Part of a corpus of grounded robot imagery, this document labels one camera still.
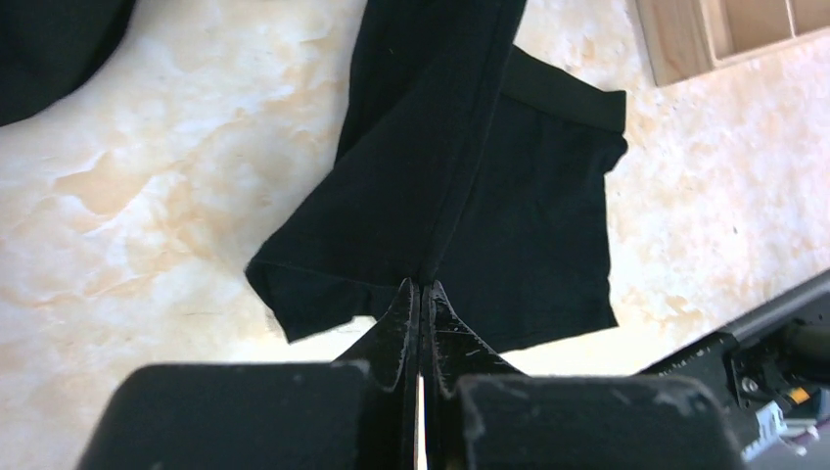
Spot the black metal base rail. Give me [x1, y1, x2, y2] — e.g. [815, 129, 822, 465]
[641, 271, 829, 469]

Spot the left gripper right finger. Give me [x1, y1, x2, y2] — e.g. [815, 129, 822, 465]
[421, 284, 744, 469]

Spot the black boxer underwear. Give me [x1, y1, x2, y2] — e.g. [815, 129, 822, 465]
[246, 1, 627, 353]

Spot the wooden compartment tray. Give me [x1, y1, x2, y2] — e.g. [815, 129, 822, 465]
[636, 0, 829, 87]

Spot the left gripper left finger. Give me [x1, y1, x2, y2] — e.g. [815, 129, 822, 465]
[78, 281, 420, 469]

